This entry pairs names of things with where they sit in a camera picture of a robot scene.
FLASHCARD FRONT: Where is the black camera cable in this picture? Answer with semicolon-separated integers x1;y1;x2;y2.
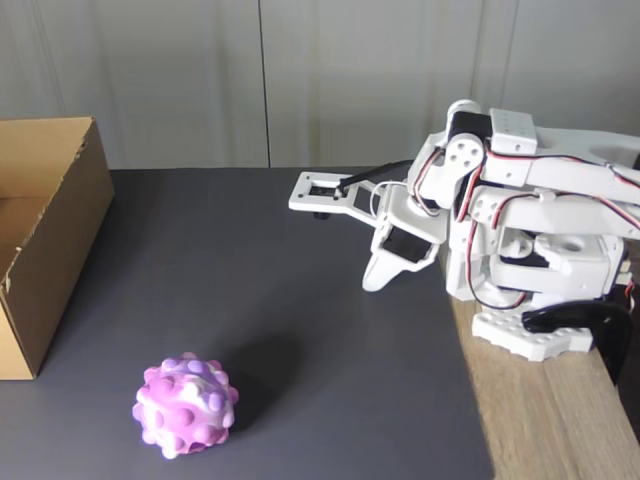
333;160;417;199

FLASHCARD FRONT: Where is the dark grey table mat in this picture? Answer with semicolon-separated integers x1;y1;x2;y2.
0;167;497;480

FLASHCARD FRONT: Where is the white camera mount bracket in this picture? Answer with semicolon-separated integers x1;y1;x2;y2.
287;171;390;232

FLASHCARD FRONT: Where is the black table clamp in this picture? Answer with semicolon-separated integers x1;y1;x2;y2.
521;299;634;387

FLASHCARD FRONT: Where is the brown cardboard box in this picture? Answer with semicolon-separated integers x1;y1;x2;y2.
0;116;117;382

